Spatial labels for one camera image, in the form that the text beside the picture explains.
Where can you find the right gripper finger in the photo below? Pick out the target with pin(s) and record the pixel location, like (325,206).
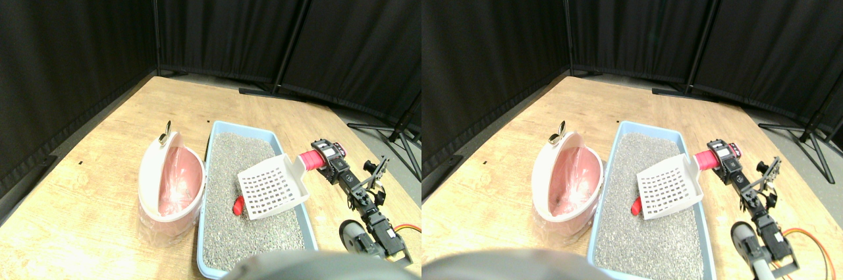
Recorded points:
(329,149)
(726,149)

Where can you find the blue litter tray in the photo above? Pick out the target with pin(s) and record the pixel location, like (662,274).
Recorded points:
(625,240)
(230,240)

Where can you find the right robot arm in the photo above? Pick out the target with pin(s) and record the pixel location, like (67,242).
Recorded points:
(379,224)
(767,227)

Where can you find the white bin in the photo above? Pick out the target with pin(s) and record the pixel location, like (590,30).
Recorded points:
(570,184)
(171,188)

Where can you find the black tripod curtain stand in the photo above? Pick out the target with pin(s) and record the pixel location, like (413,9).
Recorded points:
(398,136)
(809,136)

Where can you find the red lump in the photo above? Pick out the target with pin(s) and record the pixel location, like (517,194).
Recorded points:
(237,206)
(636,206)

